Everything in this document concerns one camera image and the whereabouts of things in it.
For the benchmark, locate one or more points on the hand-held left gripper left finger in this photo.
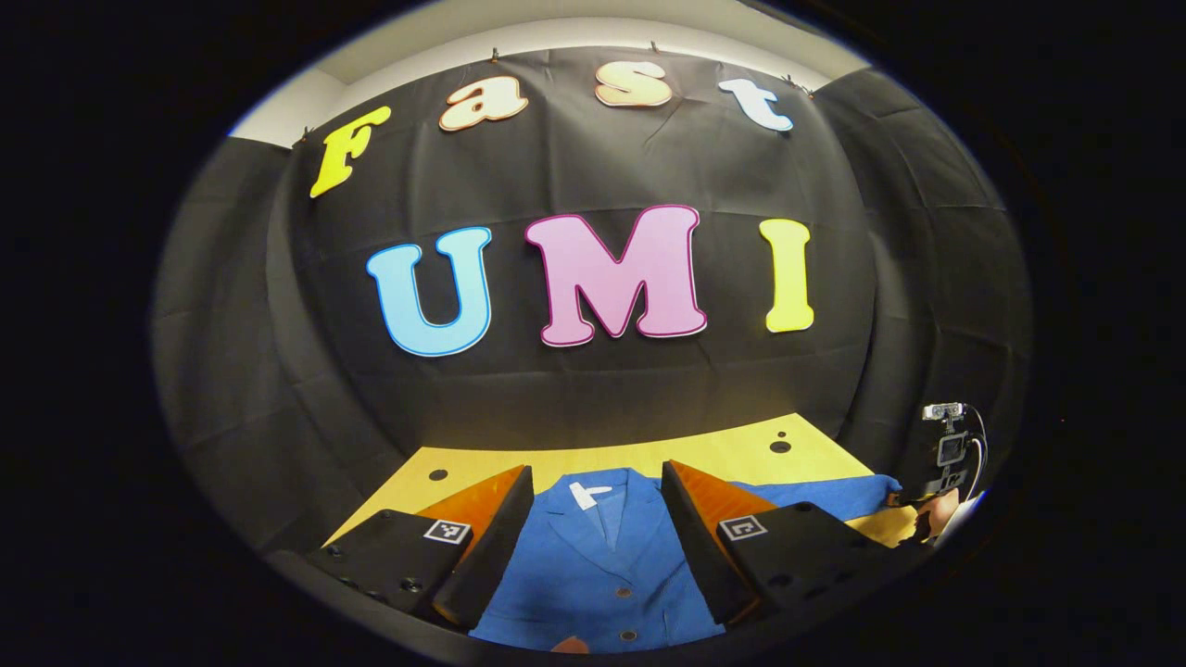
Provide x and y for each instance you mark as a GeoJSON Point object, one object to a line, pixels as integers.
{"type": "Point", "coordinates": [496, 547]}

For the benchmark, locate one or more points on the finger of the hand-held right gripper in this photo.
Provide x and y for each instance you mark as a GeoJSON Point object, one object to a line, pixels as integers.
{"type": "Point", "coordinates": [903, 499]}

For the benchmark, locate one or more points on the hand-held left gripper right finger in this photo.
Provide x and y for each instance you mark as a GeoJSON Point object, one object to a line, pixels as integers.
{"type": "Point", "coordinates": [695, 547]}

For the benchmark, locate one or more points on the black backdrop cloth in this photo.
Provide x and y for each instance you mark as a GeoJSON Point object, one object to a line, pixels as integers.
{"type": "Point", "coordinates": [278, 324]}

